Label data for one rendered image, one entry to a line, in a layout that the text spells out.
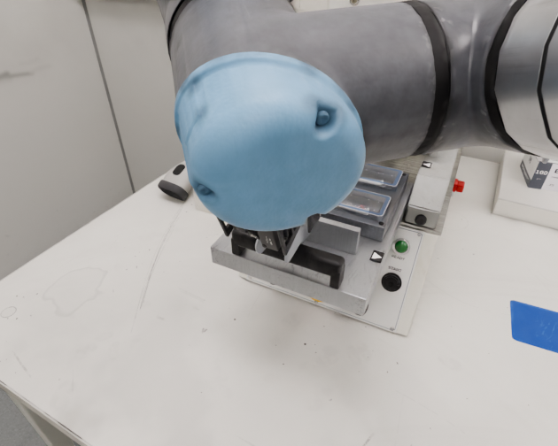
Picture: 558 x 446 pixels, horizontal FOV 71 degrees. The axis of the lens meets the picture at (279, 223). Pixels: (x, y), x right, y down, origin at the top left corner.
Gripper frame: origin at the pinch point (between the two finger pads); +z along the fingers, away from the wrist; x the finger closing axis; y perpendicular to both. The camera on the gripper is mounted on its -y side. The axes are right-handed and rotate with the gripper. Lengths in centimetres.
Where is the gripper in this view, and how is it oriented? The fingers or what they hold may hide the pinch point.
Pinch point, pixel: (293, 235)
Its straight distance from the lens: 50.0
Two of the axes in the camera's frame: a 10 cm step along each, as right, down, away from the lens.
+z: 1.5, 5.7, 8.1
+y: -4.1, 7.8, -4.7
